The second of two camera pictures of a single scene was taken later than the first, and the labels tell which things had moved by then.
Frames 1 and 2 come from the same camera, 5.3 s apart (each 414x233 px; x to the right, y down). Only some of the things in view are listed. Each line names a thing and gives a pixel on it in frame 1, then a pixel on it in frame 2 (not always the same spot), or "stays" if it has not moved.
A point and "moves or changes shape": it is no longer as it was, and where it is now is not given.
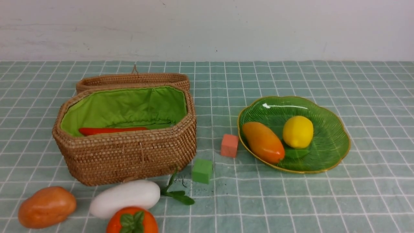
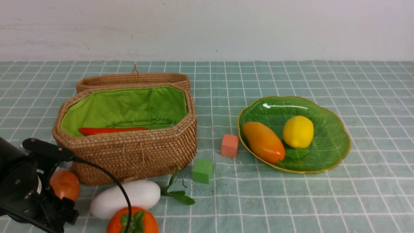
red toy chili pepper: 90,131 stays
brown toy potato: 46,207 moves or changes shape
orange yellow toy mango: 264,142 stays
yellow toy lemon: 298,131 stays
